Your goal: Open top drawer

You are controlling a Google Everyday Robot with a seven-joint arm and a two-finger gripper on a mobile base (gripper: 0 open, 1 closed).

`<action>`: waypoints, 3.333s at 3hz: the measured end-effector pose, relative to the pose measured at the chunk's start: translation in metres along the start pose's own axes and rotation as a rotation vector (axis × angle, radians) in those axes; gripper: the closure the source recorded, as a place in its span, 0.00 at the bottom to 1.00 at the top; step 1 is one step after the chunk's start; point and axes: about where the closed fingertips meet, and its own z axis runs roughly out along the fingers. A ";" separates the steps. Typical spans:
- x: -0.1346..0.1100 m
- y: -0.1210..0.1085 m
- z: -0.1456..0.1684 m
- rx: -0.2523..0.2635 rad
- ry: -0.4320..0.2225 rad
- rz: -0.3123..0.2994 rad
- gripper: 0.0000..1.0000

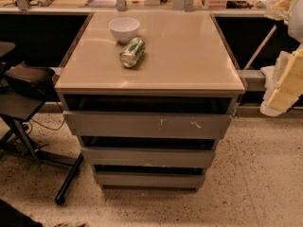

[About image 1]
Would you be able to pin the grey top drawer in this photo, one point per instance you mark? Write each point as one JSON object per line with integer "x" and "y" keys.
{"x": 148, "y": 125}

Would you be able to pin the grey drawer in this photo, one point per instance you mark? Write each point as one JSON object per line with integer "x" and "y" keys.
{"x": 148, "y": 157}
{"x": 148, "y": 125}
{"x": 135, "y": 180}

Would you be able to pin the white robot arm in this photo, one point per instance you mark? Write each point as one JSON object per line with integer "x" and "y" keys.
{"x": 292, "y": 12}

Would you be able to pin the grey drawer cabinet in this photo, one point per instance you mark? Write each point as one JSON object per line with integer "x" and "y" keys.
{"x": 185, "y": 69}

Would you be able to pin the grey bottom drawer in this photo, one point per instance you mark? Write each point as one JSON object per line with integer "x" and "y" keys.
{"x": 135, "y": 180}

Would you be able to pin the grey middle drawer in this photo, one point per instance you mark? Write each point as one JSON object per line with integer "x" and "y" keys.
{"x": 148, "y": 157}

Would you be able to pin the white stick with black tip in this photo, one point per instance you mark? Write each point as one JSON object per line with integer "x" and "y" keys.
{"x": 263, "y": 43}

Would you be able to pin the green soda can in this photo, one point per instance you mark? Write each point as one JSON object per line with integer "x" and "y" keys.
{"x": 132, "y": 52}

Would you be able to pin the white bowl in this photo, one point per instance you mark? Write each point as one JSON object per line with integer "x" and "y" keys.
{"x": 124, "y": 29}

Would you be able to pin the black bag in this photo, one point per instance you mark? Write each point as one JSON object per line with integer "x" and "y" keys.
{"x": 33, "y": 82}

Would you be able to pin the black side table stand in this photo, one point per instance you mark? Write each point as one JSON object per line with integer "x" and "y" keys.
{"x": 15, "y": 110}

